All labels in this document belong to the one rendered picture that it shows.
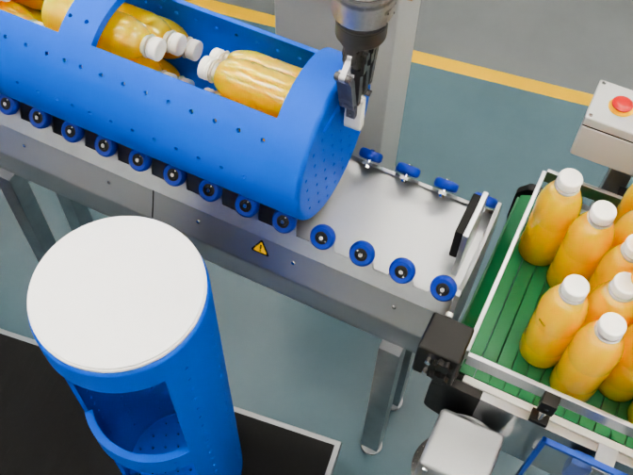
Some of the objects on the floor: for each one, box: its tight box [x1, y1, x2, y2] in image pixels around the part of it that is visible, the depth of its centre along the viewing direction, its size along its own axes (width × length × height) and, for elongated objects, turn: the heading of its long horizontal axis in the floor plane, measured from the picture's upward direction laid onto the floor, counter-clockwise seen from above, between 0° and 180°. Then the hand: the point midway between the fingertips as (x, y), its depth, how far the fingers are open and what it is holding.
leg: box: [0, 168, 57, 263], centre depth 217 cm, size 6×6×63 cm
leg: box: [361, 339, 406, 455], centre depth 194 cm, size 6×6×63 cm
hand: (354, 111), depth 132 cm, fingers closed, pressing on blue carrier
